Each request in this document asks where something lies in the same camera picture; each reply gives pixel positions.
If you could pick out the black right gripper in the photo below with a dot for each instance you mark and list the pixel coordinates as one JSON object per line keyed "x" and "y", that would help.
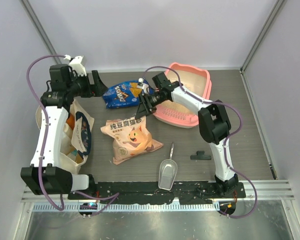
{"x": 144, "y": 107}

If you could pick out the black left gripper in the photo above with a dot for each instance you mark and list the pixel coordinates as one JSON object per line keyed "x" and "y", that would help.
{"x": 99, "y": 86}

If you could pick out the pink cat litter bag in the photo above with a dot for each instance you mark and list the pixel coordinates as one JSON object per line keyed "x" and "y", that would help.
{"x": 130, "y": 138}

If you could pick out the metal litter scoop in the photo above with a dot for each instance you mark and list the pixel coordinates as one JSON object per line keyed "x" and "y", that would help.
{"x": 167, "y": 171}

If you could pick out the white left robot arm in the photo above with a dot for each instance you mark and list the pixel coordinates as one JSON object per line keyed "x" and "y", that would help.
{"x": 46, "y": 175}

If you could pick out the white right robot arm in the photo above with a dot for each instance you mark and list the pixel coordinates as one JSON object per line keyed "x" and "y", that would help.
{"x": 213, "y": 121}

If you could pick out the pink cat litter box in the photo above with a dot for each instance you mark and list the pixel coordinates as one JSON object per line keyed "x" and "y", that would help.
{"x": 187, "y": 100}

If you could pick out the blue Doritos chip bag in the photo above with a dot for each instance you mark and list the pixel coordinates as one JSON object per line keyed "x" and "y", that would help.
{"x": 122, "y": 95}

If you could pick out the orange bottle in tote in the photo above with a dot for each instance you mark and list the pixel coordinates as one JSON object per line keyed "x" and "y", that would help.
{"x": 71, "y": 121}

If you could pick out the white bottle in tote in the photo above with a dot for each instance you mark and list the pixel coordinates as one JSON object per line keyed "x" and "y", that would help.
{"x": 68, "y": 130}

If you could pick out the black bag clip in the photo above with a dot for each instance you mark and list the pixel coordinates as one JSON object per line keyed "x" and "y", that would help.
{"x": 200, "y": 156}

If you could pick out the cream canvas tote bag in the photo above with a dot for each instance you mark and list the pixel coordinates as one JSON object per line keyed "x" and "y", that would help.
{"x": 77, "y": 135}

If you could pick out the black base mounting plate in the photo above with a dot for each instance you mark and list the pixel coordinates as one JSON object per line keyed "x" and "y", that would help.
{"x": 148, "y": 192}

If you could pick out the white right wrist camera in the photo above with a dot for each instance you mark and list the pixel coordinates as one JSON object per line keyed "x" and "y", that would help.
{"x": 144, "y": 86}

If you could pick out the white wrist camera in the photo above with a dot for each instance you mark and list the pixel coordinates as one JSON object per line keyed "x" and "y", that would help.
{"x": 144, "y": 86}
{"x": 77, "y": 64}

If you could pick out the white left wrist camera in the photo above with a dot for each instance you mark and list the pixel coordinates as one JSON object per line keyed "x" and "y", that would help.
{"x": 77, "y": 64}

